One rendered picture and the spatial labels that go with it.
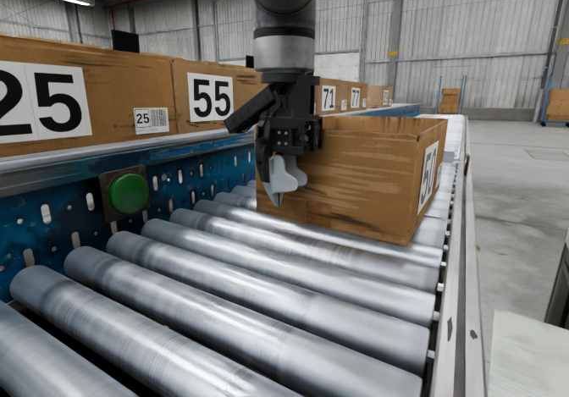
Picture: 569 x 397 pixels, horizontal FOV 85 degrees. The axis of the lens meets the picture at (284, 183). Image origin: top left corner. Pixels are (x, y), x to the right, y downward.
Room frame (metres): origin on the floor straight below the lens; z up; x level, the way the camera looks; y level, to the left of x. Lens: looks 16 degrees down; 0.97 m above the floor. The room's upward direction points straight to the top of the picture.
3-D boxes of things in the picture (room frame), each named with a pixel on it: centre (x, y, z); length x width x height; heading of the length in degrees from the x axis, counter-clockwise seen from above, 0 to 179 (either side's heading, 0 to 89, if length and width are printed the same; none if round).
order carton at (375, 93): (2.67, -0.70, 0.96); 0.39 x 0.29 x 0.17; 151
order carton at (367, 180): (0.68, -0.17, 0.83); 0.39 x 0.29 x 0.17; 148
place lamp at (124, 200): (0.51, 0.26, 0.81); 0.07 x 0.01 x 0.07; 151
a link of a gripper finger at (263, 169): (0.49, 0.03, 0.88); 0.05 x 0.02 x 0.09; 151
